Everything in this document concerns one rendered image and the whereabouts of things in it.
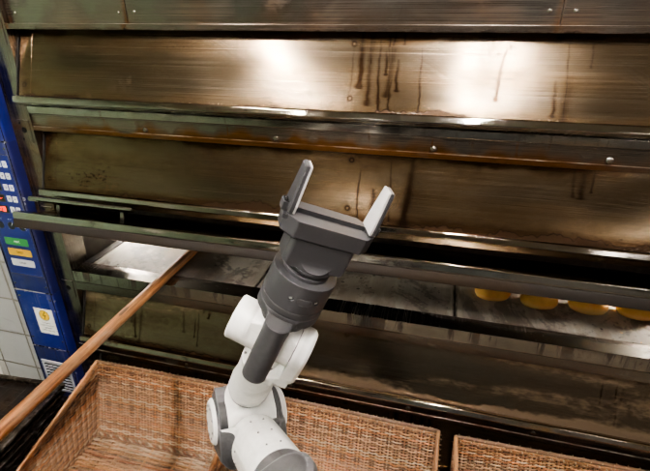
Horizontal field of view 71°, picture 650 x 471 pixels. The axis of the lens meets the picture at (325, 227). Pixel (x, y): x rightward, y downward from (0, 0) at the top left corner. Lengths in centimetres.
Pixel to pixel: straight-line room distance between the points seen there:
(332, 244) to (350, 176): 57
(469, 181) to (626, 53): 37
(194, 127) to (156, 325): 69
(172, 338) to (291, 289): 104
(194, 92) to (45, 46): 45
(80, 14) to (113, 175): 41
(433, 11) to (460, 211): 43
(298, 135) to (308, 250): 59
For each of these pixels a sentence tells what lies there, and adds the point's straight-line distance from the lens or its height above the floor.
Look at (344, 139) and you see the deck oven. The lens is 107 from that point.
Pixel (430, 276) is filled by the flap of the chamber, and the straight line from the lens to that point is 101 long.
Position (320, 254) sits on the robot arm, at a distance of 56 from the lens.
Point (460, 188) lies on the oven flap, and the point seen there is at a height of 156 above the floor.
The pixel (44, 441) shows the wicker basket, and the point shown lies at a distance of 172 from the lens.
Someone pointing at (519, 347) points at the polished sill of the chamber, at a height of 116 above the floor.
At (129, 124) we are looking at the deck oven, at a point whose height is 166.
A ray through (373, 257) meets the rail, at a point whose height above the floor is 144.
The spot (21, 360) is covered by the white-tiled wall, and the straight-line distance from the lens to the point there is 214.
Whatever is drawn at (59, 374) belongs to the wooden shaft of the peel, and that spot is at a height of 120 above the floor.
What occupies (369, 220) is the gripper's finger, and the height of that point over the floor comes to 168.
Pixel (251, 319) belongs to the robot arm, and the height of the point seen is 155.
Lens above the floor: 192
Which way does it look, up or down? 25 degrees down
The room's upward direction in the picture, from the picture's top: straight up
